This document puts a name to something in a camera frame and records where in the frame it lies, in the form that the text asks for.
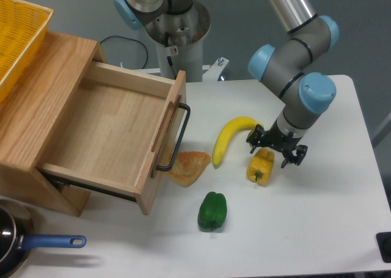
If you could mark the blue handled frying pan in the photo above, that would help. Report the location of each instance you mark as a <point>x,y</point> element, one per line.
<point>18,237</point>

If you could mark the yellow banana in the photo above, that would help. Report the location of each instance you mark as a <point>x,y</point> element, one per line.
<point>227,133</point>

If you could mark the yellow plastic basket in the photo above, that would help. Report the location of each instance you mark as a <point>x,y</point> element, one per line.
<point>23,28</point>

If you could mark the yellow bell pepper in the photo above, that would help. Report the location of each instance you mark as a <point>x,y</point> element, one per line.
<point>260,168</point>

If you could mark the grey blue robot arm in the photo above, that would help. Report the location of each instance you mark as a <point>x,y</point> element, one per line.
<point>306,96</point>

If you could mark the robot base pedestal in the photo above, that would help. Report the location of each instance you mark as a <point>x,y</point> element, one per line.
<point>177,28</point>

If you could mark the black corner device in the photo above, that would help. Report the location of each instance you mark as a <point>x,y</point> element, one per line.
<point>384,242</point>

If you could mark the green bell pepper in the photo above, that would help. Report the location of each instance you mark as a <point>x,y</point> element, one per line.
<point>212,212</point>

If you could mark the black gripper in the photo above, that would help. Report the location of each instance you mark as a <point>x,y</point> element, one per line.
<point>275,139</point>

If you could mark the golden pastry turnover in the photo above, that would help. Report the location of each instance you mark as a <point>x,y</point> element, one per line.
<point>188,167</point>

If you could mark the wooden cabinet box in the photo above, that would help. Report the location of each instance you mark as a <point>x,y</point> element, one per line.
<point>30,114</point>

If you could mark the black drawer handle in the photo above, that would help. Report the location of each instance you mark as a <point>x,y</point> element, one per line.
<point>168,167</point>

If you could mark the open wooden drawer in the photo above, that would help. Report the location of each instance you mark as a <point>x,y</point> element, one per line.
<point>117,134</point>

